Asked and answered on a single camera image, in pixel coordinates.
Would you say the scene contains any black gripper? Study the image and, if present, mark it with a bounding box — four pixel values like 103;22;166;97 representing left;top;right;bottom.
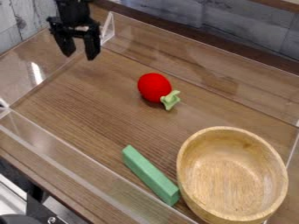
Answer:
47;0;101;60

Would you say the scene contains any red plush fruit green stem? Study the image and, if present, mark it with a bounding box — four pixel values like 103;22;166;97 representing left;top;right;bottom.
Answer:
137;73;181;111

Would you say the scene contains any green rectangular block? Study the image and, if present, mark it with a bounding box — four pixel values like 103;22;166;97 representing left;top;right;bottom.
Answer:
122;145;181;207

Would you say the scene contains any wooden bowl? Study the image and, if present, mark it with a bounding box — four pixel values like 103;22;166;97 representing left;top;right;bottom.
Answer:
177;126;289;224

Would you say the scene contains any clear acrylic triangle bracket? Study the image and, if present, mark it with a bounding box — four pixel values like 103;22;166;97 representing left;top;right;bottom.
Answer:
101;12;115;45

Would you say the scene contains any clear acrylic enclosure wall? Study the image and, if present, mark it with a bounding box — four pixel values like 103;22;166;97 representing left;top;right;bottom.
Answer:
0;12;299;224

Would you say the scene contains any black metal frame bracket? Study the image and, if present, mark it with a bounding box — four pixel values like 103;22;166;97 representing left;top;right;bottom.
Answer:
26;185;76;224

